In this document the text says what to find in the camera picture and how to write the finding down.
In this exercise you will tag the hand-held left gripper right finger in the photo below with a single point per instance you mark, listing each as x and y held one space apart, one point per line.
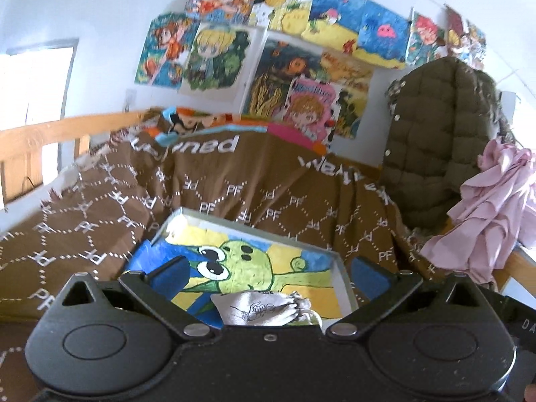
370 278

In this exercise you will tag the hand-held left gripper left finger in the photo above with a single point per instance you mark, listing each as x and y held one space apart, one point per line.
169 278

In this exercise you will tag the painted storage box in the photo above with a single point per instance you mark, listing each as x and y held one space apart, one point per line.
251 259

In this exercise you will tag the white line-drawing cloth pouch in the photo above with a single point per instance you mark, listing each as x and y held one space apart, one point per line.
251 310

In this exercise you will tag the brown patterned blanket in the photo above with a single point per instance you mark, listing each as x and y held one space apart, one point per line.
251 184

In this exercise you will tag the pink crumpled cloth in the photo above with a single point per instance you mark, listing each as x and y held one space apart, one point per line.
494 201

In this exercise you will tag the olive puffer jacket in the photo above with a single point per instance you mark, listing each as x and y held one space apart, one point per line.
435 134

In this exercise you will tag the dark figure white poster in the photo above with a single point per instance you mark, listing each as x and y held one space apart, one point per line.
349 113

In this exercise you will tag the pink blond figure poster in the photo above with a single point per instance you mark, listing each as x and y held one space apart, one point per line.
310 109

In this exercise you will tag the blond figure green poster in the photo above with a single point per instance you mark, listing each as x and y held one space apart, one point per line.
217 58

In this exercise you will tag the dark orange fish painting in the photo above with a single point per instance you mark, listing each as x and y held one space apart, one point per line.
276 71

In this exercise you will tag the red-haired figure blue poster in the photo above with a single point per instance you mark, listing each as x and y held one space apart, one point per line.
167 50

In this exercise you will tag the bright window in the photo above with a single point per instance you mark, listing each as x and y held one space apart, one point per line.
37 88

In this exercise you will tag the pink jellyfish blue painting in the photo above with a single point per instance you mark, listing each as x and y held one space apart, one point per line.
385 33

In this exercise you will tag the red-haired figure teal poster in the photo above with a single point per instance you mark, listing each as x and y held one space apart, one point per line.
427 35

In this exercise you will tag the pale cartoon figures poster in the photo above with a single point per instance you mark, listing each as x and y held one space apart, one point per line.
467 37

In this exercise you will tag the blue and yellow painting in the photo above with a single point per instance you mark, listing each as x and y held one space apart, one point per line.
335 16

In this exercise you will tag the orange-haired figure poster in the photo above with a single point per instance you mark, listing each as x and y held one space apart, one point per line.
222 0

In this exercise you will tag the wooden bed frame board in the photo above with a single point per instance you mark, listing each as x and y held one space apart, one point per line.
519 268

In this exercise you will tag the white wall socket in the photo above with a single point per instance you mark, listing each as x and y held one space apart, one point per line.
130 99

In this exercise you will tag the wooden bed rail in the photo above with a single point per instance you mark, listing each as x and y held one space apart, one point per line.
42 134

